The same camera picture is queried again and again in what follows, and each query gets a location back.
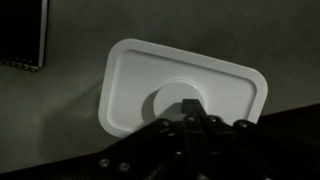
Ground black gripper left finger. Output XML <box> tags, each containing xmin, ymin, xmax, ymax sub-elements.
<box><xmin>97</xmin><ymin>119</ymin><xmax>187</xmax><ymax>180</ymax></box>

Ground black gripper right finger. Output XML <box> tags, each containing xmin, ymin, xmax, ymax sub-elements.
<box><xmin>182</xmin><ymin>99</ymin><xmax>300</xmax><ymax>180</ymax></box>

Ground white rectangular lid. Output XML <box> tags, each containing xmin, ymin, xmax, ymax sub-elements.
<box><xmin>98</xmin><ymin>39</ymin><xmax>268</xmax><ymax>138</ymax></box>

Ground black notebook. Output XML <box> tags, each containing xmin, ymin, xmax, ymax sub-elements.
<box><xmin>0</xmin><ymin>0</ymin><xmax>49</xmax><ymax>72</ymax></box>

